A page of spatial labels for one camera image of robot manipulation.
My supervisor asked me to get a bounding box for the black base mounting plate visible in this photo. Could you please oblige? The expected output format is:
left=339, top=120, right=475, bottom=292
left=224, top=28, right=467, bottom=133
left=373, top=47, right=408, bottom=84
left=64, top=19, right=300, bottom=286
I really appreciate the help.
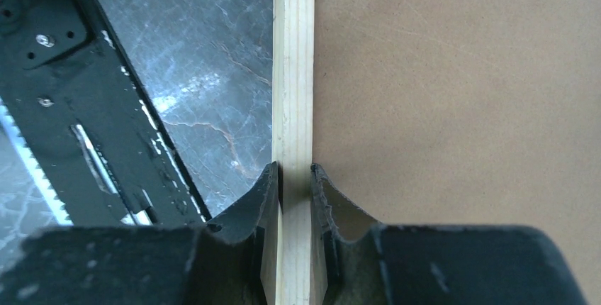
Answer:
left=1, top=0, right=210, bottom=227

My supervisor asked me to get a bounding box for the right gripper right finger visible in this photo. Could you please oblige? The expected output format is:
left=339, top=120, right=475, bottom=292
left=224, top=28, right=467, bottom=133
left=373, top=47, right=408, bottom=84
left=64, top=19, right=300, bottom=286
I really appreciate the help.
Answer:
left=310, top=164, right=586, bottom=304

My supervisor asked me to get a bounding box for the brown hardboard backing board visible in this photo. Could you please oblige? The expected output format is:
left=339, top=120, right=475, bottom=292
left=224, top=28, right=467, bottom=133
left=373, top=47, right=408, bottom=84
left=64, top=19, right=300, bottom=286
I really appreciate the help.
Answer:
left=313, top=0, right=600, bottom=304

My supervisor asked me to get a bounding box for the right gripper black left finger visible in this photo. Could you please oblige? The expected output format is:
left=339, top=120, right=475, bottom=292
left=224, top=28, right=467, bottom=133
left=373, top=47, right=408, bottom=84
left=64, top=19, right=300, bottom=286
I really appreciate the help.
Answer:
left=1, top=163, right=279, bottom=304

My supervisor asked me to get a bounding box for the light wooden picture frame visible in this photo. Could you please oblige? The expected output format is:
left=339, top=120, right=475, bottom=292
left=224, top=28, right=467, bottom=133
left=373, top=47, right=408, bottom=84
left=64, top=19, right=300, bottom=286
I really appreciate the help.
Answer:
left=272, top=0, right=315, bottom=304

